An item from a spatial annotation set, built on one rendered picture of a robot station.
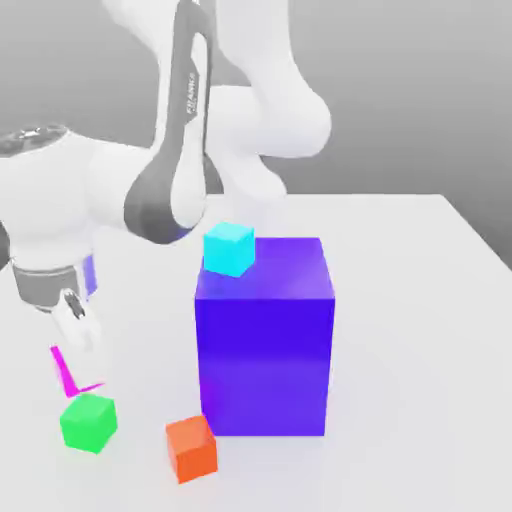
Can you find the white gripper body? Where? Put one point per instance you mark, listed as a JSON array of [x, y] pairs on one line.
[[82, 344]]

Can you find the small magenta cube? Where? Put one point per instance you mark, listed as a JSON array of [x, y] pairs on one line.
[[64, 376]]

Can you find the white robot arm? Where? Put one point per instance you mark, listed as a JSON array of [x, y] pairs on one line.
[[276, 100]]

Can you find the small green cube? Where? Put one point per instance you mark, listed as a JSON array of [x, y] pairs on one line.
[[88, 424]]

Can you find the small orange cube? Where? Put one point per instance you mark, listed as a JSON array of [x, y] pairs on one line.
[[192, 450]]

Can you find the small cyan cube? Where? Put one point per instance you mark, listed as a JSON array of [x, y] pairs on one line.
[[228, 250]]

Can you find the large blue box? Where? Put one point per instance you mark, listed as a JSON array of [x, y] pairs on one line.
[[264, 352]]

